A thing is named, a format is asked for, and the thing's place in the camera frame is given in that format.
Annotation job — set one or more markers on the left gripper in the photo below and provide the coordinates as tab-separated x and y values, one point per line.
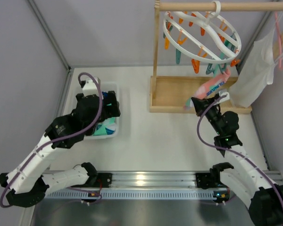
112	106

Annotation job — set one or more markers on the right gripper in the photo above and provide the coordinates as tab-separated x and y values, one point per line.
203	105

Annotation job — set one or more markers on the black sock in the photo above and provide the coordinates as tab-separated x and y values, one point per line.
109	98

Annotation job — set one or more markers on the teal sock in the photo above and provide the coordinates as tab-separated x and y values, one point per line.
108	127

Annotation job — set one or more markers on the pink sock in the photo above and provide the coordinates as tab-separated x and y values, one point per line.
208	88

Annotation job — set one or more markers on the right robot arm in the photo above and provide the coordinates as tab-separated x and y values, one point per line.
261	195

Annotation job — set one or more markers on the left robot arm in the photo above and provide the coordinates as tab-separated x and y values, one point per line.
60	136

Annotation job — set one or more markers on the white round clip hanger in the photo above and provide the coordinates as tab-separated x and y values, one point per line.
201	36

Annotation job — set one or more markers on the pink clothes hanger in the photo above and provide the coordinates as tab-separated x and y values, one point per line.
281	37

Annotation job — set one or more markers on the wooden clothes rack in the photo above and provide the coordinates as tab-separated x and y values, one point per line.
167	93

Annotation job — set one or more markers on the white cloth garment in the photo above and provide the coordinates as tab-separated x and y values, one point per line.
256	74

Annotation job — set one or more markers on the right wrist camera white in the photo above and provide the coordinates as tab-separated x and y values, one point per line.
221	96

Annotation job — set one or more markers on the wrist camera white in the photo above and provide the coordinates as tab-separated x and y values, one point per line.
221	96
88	87

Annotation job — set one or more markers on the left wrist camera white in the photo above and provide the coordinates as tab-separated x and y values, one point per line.
88	87

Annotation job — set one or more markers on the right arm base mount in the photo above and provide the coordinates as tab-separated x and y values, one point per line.
204	180

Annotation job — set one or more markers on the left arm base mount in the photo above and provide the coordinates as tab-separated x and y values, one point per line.
103	180

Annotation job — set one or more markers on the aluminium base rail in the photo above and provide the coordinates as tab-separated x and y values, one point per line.
151	180

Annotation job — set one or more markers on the grey slotted cable duct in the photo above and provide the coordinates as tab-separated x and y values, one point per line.
194	194

